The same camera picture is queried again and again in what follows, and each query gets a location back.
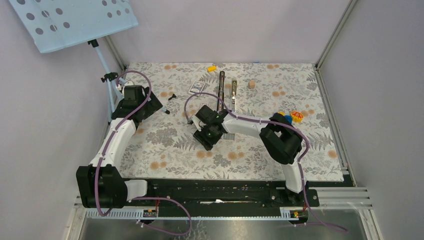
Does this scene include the grey staple strip block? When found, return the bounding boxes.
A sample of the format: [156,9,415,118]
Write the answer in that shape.
[222,133,235,140]

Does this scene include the black stapler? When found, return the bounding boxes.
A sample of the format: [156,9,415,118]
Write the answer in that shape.
[216,71,225,112]

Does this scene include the beige oblong plastic case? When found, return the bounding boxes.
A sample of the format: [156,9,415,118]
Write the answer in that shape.
[231,80,238,112]

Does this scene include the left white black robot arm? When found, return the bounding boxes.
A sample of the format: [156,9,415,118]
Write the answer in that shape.
[76,85,163,210]

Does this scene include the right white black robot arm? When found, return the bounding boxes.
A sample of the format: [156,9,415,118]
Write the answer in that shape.
[189,105,307,206]

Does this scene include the small black plastic piece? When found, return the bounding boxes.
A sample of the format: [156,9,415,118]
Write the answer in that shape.
[168,94,177,101]

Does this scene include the floral patterned table mat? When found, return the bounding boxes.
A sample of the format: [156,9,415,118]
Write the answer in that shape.
[118,62,344,182]

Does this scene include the blue playing card box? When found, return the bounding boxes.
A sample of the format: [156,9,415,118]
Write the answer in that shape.
[188,81,205,94]

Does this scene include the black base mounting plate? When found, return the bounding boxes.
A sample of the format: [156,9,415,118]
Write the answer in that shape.
[126,179,320,217]

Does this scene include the yellow toy brick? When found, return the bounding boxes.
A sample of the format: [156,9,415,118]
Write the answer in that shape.
[207,65,217,73]

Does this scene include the small wooden cube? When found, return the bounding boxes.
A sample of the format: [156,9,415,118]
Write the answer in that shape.
[248,80,256,89]

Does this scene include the blue yellow toy car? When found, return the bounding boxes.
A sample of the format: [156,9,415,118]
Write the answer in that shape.
[278,111,293,124]

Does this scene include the yellow butterfly toy block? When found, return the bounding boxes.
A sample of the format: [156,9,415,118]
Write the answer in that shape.
[290,111,304,123]

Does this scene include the blue perforated music stand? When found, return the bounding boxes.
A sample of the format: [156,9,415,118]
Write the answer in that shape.
[7,0,171,136]

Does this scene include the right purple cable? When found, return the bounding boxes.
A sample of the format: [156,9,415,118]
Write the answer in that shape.
[184,92,349,233]

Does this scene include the purple cable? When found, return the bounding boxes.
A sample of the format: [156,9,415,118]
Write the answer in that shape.
[94,70,193,237]
[184,92,349,233]

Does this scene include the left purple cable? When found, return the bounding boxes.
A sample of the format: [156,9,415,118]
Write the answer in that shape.
[94,70,193,237]

